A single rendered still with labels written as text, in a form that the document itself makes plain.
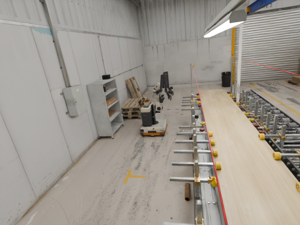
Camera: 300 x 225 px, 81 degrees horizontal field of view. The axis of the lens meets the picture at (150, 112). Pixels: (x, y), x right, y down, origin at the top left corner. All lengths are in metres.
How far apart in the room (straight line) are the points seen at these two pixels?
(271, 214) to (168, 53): 9.47
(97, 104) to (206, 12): 7.63
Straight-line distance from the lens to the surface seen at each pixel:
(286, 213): 1.87
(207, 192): 2.27
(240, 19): 1.60
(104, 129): 5.06
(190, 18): 10.50
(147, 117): 4.63
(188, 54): 10.42
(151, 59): 10.65
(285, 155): 2.44
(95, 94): 4.79
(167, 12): 10.62
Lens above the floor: 2.18
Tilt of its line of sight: 19 degrees down
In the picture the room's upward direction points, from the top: 7 degrees counter-clockwise
